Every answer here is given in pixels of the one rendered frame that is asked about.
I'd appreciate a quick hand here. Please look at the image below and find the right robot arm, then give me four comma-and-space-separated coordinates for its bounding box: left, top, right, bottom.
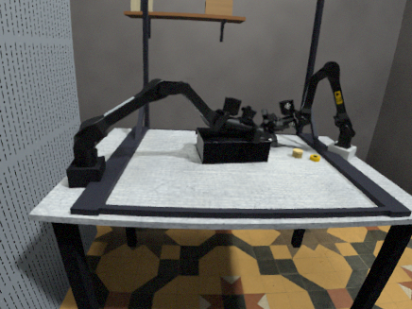
73, 78, 257, 167

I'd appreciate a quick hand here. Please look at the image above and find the yellow roll of tape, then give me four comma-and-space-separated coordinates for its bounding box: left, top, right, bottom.
310, 154, 320, 162

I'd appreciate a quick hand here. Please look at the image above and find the tan round tin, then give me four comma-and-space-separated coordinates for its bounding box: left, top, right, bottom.
292, 148, 303, 159

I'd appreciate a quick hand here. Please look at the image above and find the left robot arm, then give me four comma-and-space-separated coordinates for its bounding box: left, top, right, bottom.
267, 61, 356, 149

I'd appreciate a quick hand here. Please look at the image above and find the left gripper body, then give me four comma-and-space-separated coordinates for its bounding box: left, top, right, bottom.
262, 109, 285, 147

